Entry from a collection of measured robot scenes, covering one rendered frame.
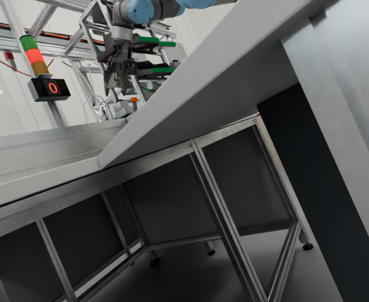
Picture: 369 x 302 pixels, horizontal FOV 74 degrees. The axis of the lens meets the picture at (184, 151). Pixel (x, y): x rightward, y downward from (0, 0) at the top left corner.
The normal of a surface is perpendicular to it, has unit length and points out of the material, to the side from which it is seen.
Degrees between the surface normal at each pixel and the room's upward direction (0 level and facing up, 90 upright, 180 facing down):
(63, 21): 90
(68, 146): 90
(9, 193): 90
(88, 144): 90
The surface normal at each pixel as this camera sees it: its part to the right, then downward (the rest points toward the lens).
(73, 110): 0.49, -0.23
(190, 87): -0.77, 0.33
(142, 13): 0.59, 0.37
